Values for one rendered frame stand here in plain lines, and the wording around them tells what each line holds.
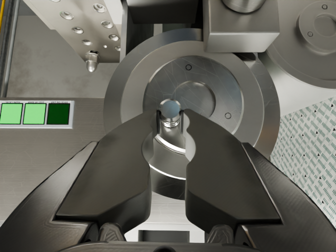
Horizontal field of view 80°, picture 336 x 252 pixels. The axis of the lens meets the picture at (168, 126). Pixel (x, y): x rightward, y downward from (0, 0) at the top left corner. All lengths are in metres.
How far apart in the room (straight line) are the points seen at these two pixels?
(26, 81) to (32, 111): 1.59
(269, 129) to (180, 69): 0.09
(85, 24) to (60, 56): 1.66
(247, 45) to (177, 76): 0.06
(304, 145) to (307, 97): 0.14
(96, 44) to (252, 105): 0.43
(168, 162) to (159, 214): 0.36
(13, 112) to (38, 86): 1.49
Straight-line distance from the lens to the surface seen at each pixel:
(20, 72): 2.26
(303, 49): 0.22
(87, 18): 0.46
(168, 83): 0.15
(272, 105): 0.19
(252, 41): 0.17
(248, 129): 0.17
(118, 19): 0.24
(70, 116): 0.56
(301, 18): 0.23
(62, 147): 0.56
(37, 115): 0.60
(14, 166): 0.63
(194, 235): 0.53
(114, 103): 0.18
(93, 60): 0.57
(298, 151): 0.37
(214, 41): 0.17
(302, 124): 0.36
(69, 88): 1.97
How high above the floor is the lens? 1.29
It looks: 9 degrees down
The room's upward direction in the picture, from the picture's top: 179 degrees counter-clockwise
